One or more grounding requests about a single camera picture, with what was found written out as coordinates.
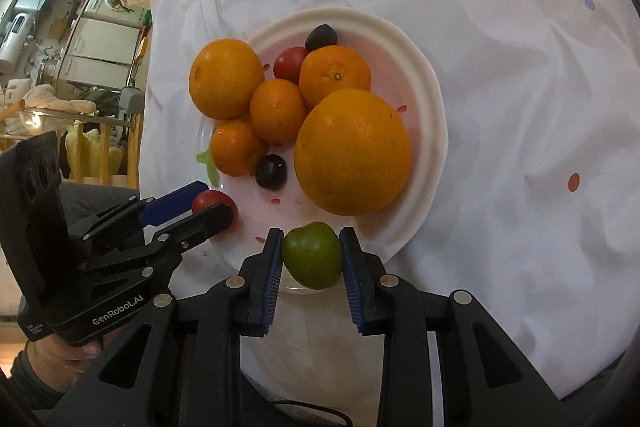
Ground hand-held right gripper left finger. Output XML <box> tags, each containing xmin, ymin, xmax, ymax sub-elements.
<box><xmin>45</xmin><ymin>228</ymin><xmax>285</xmax><ymax>427</ymax></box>

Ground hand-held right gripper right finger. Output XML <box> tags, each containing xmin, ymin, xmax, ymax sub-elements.
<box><xmin>340</xmin><ymin>227</ymin><xmax>576</xmax><ymax>427</ymax></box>

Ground white bear printed blanket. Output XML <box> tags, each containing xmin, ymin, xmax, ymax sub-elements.
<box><xmin>135</xmin><ymin>0</ymin><xmax>640</xmax><ymax>400</ymax></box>

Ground person's left forearm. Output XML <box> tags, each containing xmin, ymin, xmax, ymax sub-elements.
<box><xmin>7</xmin><ymin>347</ymin><xmax>68</xmax><ymax>410</ymax></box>

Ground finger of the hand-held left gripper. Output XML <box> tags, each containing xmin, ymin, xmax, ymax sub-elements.
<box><xmin>77</xmin><ymin>203</ymin><xmax>236</xmax><ymax>280</ymax></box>
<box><xmin>80</xmin><ymin>181</ymin><xmax>211</xmax><ymax>244</ymax></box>

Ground small red tomato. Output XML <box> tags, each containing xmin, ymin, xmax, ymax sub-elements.
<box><xmin>192</xmin><ymin>189</ymin><xmax>240</xmax><ymax>233</ymax></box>
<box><xmin>273</xmin><ymin>47</ymin><xmax>309</xmax><ymax>84</ymax></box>

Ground person's left hand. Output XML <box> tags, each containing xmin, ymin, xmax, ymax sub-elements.
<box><xmin>25</xmin><ymin>334</ymin><xmax>104</xmax><ymax>381</ymax></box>

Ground large orange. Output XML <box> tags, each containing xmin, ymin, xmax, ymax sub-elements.
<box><xmin>294</xmin><ymin>88</ymin><xmax>413</xmax><ymax>217</ymax></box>

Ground white cabinet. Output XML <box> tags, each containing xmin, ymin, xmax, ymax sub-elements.
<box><xmin>55</xmin><ymin>14</ymin><xmax>146</xmax><ymax>95</ymax></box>

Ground black cable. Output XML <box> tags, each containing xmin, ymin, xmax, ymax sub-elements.
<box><xmin>270</xmin><ymin>399</ymin><xmax>356</xmax><ymax>427</ymax></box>

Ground white printed plate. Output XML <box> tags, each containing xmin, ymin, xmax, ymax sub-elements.
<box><xmin>192</xmin><ymin>7</ymin><xmax>448</xmax><ymax>295</ymax></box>

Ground dark purple plum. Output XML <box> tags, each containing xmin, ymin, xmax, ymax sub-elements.
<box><xmin>304</xmin><ymin>24</ymin><xmax>338</xmax><ymax>52</ymax></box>
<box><xmin>255</xmin><ymin>154</ymin><xmax>289</xmax><ymax>191</ymax></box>

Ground medium orange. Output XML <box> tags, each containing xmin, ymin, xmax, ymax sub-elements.
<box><xmin>188</xmin><ymin>38</ymin><xmax>266</xmax><ymax>121</ymax></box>
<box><xmin>298</xmin><ymin>45</ymin><xmax>372</xmax><ymax>108</ymax></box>

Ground green round fruit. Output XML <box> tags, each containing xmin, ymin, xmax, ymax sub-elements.
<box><xmin>281</xmin><ymin>222</ymin><xmax>344</xmax><ymax>291</ymax></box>

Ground wooden railing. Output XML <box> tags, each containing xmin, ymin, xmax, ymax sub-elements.
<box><xmin>0</xmin><ymin>104</ymin><xmax>143</xmax><ymax>188</ymax></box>

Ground white kitchen appliance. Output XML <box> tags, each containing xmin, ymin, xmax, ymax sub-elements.
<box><xmin>0</xmin><ymin>12</ymin><xmax>36</xmax><ymax>68</ymax></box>

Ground small orange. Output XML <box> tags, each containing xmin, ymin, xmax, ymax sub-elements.
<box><xmin>210</xmin><ymin>118</ymin><xmax>268</xmax><ymax>178</ymax></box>
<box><xmin>249</xmin><ymin>78</ymin><xmax>309</xmax><ymax>145</ymax></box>

